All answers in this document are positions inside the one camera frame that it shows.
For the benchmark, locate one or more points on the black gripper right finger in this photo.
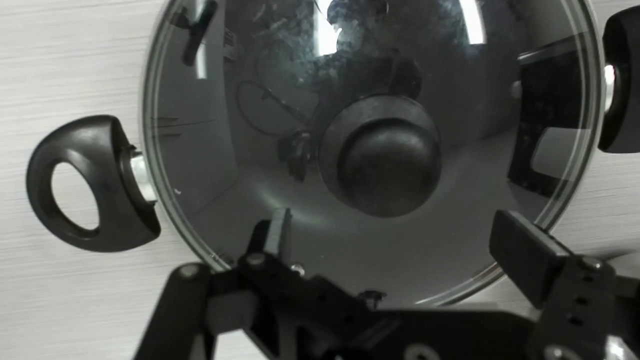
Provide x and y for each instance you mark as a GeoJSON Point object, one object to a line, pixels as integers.
{"type": "Point", "coordinates": [532, 256]}

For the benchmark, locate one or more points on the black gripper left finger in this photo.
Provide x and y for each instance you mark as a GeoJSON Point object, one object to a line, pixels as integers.
{"type": "Point", "coordinates": [280, 280]}

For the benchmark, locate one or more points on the glass pot lid black knob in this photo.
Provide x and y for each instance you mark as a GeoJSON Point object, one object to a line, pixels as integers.
{"type": "Point", "coordinates": [387, 160]}

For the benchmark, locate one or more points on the black cooking pot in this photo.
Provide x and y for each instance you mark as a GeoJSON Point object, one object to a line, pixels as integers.
{"type": "Point", "coordinates": [113, 201]}

